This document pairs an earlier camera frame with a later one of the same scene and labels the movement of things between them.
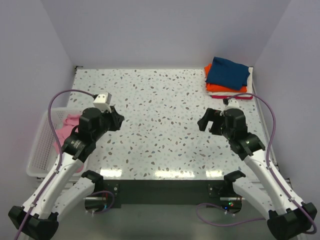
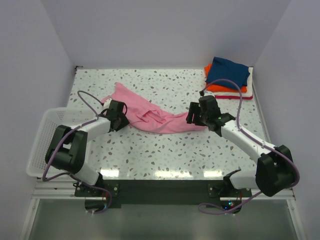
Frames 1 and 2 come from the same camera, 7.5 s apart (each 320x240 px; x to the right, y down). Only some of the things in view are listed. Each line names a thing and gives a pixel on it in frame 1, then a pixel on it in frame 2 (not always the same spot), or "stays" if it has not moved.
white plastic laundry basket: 44,155 stays
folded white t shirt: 248,93 stays
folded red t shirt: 228,97 stays
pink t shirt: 70,121 → 144,115
